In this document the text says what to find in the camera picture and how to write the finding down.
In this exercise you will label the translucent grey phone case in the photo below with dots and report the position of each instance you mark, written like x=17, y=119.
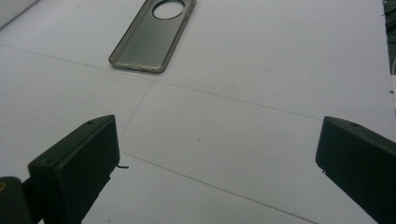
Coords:
x=146, y=46

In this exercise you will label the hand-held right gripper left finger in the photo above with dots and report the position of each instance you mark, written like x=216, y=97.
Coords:
x=74, y=161

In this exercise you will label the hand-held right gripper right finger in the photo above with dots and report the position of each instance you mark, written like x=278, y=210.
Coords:
x=361, y=161

